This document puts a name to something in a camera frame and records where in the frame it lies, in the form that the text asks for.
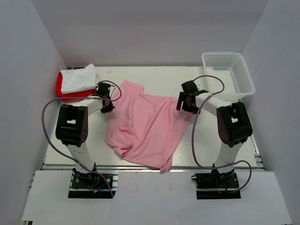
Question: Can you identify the pink t-shirt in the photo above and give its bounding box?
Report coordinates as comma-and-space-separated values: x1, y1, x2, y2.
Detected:
105, 80, 193, 172

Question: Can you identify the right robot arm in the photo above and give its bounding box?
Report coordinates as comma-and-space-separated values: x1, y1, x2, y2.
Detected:
176, 81, 253, 187

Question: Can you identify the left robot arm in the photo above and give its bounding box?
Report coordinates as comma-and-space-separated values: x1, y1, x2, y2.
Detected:
55, 82, 114, 187

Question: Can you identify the red folded t-shirt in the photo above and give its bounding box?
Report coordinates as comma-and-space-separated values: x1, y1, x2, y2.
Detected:
55, 72, 96, 102

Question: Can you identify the white folded t-shirt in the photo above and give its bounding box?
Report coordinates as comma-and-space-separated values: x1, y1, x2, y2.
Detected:
60, 63, 99, 94

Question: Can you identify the white plastic basket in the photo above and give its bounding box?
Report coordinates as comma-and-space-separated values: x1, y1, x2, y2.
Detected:
202, 52, 255, 101

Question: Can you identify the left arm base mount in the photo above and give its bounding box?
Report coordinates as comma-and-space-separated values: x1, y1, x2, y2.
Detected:
68, 168, 117, 199

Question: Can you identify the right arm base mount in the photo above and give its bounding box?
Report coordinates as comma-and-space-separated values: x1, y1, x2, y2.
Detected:
191, 169, 241, 200

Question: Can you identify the aluminium table edge rail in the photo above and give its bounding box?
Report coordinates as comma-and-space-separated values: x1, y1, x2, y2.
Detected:
42, 163, 266, 171

